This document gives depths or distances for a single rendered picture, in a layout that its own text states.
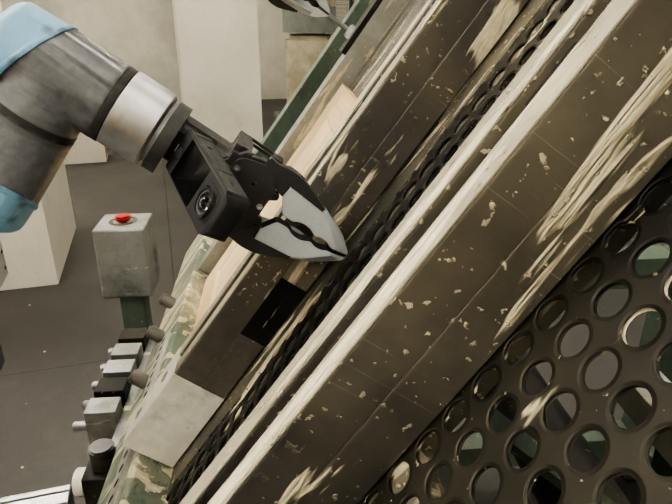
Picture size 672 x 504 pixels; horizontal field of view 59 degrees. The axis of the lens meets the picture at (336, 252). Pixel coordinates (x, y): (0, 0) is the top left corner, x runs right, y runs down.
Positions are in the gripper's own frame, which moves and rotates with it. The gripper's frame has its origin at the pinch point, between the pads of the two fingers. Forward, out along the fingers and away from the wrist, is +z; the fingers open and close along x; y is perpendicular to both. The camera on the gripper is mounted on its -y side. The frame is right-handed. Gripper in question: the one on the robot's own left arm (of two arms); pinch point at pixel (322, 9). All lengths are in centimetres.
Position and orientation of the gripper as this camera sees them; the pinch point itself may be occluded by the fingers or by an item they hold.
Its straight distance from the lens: 117.3
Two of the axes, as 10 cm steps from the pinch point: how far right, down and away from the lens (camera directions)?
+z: 8.1, 5.1, 3.0
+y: 0.9, 3.9, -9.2
